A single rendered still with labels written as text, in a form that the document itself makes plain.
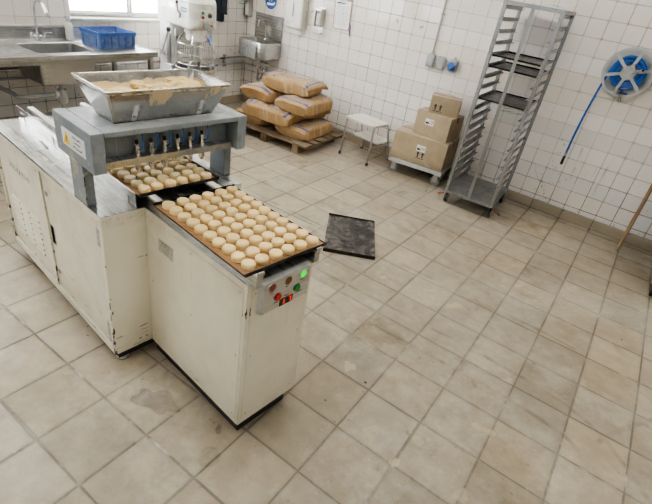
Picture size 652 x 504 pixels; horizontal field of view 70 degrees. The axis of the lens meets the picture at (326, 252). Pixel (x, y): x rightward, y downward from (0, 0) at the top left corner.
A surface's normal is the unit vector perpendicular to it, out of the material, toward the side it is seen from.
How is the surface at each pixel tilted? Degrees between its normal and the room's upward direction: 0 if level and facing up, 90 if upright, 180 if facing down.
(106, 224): 90
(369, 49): 90
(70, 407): 0
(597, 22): 90
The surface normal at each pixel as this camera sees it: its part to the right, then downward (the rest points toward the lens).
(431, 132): -0.64, 0.37
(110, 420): 0.15, -0.84
